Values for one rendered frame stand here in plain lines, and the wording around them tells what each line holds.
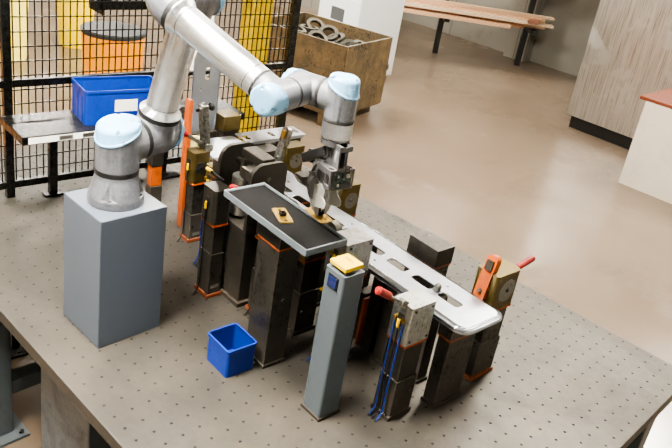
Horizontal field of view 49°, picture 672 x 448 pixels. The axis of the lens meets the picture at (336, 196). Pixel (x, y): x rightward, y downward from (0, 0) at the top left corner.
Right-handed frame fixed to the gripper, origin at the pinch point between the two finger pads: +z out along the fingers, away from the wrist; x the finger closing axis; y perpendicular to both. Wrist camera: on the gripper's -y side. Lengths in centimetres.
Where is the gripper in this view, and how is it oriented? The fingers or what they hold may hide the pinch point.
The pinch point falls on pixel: (319, 208)
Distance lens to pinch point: 186.3
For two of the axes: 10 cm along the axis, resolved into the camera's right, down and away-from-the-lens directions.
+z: -1.5, 9.0, 4.1
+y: 5.4, 4.2, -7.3
